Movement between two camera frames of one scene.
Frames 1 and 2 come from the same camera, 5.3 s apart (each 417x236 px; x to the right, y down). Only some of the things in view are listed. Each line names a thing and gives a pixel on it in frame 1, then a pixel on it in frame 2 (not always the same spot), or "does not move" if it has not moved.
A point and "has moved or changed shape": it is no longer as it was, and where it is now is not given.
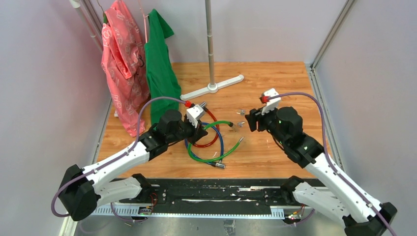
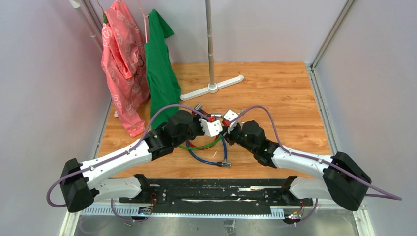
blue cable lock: [219, 164] has moved or changed shape
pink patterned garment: [124, 64] does not move
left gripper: [197, 133] does not move
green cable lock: [235, 128] has moved or changed shape
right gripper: [255, 115] to [228, 136]
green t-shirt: [163, 80] does not move
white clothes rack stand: [212, 87] does not move
